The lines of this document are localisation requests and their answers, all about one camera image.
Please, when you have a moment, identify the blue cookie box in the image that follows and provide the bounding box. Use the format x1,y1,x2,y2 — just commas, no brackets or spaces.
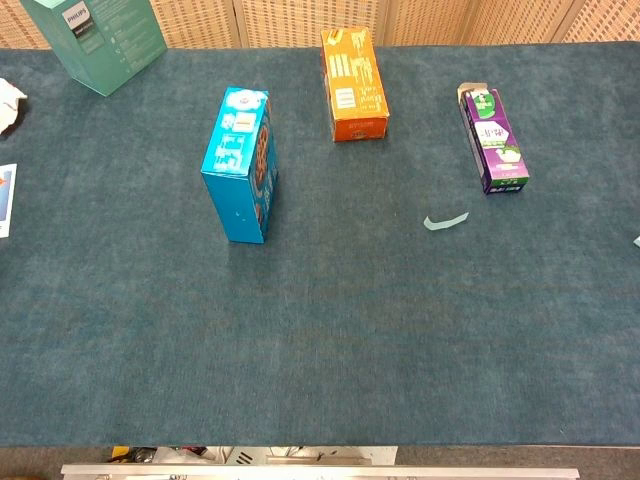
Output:
200,87,280,245

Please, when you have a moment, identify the orange cardboard box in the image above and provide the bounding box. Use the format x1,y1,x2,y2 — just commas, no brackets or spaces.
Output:
320,26,390,143

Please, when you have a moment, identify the crumpled white wrapper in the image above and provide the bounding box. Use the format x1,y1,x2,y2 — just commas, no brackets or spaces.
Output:
0,77,29,136

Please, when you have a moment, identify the purple milk carton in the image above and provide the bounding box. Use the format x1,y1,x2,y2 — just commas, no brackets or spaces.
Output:
456,82,531,196

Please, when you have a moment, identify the teal table cloth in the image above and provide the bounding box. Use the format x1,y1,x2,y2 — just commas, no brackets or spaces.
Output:
0,42,640,448

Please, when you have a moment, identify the wicker folding screen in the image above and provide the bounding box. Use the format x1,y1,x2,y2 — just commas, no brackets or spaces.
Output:
0,0,640,50

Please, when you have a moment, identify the aluminium profile rail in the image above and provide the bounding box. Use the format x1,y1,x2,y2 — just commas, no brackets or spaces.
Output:
60,463,581,480

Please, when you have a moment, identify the small pale paper strip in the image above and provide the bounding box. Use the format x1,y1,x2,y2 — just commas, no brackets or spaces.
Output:
423,212,470,232

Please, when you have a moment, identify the green Philips box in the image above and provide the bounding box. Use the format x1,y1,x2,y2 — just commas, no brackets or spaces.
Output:
19,0,169,97

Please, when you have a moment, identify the white and blue card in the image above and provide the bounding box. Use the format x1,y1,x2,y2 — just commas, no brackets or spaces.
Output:
0,163,18,239

